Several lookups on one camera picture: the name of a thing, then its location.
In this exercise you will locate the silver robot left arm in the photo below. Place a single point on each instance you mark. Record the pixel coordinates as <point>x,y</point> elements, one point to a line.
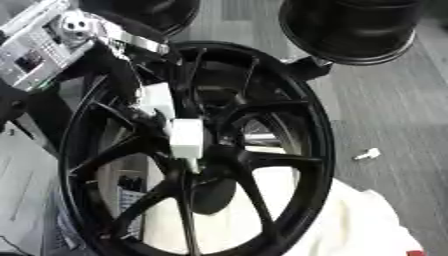
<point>36,50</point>

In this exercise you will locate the white pin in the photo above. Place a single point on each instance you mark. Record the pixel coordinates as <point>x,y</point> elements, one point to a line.
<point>368,154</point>
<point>186,138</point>

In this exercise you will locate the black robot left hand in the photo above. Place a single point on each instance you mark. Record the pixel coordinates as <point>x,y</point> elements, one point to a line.
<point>119,71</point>

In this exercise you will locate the black spoked wheel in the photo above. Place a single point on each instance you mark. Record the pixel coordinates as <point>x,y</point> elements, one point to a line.
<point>303,133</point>

